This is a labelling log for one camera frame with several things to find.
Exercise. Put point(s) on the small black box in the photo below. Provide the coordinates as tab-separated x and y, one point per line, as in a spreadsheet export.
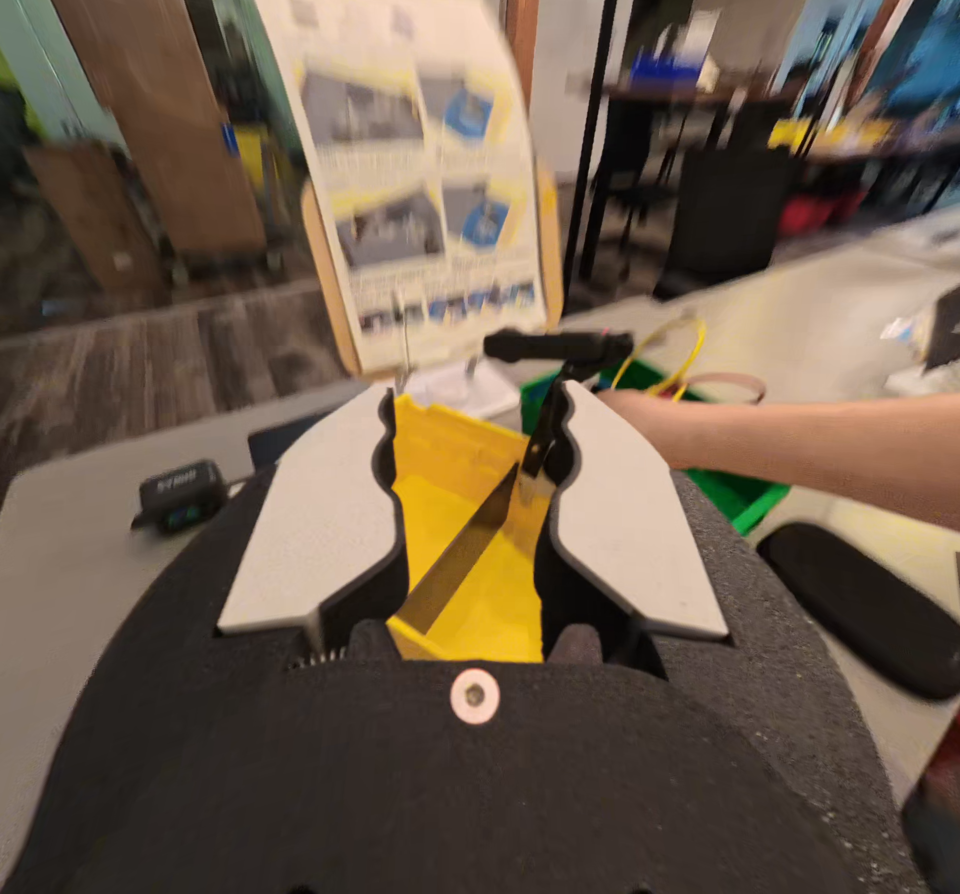
180	496

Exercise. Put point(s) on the person's right forearm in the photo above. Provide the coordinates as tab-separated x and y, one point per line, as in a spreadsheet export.
787	444

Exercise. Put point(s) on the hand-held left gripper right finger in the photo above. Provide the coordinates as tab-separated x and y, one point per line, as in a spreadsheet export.
630	534

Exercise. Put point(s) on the brown tape roll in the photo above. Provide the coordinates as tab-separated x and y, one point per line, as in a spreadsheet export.
739	382

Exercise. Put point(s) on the black pole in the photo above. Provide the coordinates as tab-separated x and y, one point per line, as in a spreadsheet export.
596	121

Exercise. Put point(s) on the white stand base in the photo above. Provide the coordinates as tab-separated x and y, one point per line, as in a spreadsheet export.
457	387

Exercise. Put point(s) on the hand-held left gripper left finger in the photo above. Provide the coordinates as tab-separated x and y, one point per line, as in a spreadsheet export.
315	526

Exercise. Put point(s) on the green plastic bin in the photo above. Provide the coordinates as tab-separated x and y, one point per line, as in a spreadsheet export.
735	500

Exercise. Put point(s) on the blue crate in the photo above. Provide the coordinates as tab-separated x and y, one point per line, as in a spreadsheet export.
664	70

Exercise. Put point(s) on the printed instruction sheet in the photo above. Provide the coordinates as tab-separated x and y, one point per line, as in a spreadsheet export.
405	158

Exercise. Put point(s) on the yellow plastic bin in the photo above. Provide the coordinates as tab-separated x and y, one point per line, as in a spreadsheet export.
465	474

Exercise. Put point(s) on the brown cardboard box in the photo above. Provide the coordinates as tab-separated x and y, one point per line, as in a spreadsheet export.
120	23

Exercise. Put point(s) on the cardboard box with blue label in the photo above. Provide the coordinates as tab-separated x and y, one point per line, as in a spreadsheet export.
202	188

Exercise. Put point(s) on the black cabinet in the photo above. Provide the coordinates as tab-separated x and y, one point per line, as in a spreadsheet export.
727	218

